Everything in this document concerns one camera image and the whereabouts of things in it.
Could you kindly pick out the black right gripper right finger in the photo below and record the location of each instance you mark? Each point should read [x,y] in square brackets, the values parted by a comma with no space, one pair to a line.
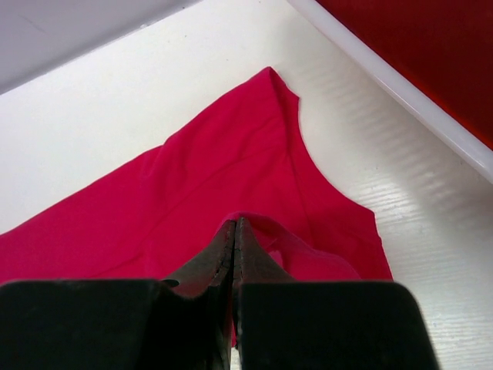
[286,324]

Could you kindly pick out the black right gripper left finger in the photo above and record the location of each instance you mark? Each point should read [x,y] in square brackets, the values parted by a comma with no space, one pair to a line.
[180,322]

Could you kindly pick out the crimson red t shirt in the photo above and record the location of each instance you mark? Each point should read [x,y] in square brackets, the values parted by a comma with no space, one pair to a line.
[242,156]

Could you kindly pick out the white plastic basket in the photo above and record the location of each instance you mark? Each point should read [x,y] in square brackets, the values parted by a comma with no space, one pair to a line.
[473,151]

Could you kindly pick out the dark red rolled shirt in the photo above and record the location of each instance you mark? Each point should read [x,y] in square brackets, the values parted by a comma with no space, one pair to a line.
[443,47]

